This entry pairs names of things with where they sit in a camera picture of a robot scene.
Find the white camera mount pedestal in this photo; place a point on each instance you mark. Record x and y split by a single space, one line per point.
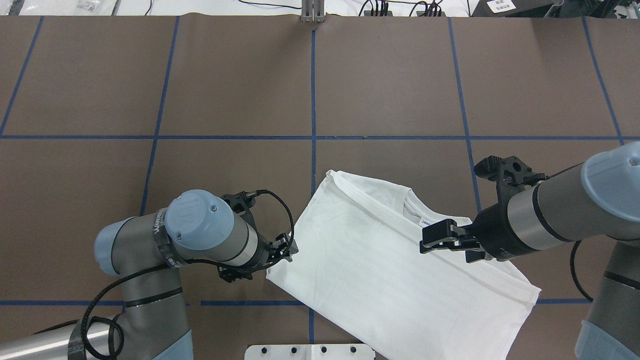
345 351

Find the aluminium frame post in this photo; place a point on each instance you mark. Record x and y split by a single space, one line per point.
313 11

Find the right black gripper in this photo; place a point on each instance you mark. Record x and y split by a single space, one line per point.
494 232

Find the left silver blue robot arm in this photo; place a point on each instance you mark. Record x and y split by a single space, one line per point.
142 314

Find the white long-sleeve printed shirt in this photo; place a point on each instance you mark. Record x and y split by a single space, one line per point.
360 267

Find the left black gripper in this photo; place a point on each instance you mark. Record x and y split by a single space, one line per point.
265 254

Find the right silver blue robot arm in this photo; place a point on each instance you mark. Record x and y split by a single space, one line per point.
535 212

